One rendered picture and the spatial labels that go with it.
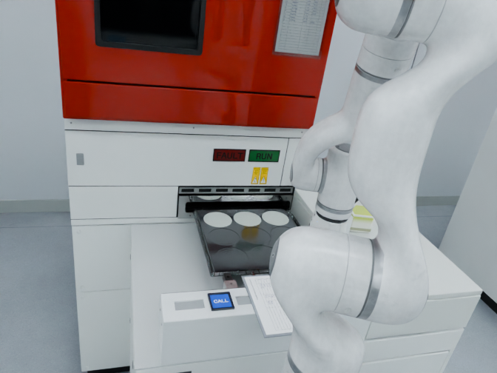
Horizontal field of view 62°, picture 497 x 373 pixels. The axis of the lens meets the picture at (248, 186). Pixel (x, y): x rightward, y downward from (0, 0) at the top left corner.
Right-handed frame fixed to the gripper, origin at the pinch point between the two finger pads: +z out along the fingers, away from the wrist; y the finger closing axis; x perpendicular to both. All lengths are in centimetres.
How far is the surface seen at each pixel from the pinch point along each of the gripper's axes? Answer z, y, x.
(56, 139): 50, -206, -89
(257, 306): 8.8, 2.9, -15.7
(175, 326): 10.5, 4.7, -35.2
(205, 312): 9.1, 3.0, -28.1
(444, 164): 63, -206, 231
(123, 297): 57, -58, -47
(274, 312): 8.8, 5.3, -11.9
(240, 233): 15.2, -37.9, -8.7
